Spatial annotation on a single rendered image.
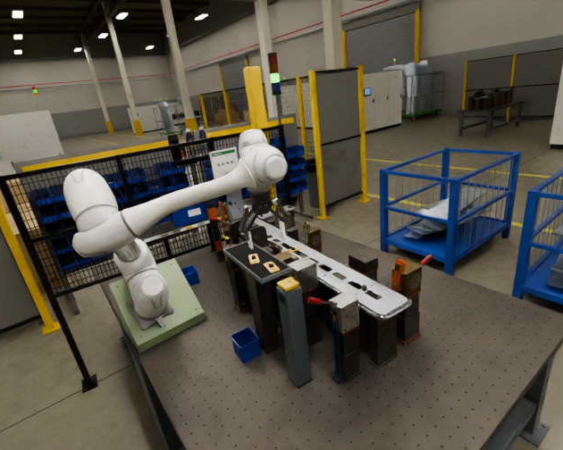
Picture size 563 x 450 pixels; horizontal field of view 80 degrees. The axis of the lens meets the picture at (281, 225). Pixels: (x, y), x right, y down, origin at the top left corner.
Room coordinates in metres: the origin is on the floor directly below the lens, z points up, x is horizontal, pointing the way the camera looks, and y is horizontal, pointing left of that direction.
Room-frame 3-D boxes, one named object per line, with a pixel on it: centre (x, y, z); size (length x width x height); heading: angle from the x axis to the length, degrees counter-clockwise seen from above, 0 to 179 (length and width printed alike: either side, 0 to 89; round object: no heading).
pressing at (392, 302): (1.64, -0.06, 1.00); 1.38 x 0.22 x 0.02; 30
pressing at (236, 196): (2.30, 0.30, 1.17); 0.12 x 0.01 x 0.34; 120
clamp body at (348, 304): (1.05, -0.18, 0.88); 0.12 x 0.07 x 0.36; 120
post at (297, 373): (1.06, 0.00, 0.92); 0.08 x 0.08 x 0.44; 30
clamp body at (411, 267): (1.24, -0.51, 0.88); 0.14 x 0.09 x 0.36; 120
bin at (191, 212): (2.31, 0.62, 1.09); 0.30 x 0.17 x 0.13; 114
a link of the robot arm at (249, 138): (1.18, 0.06, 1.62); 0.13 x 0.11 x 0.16; 17
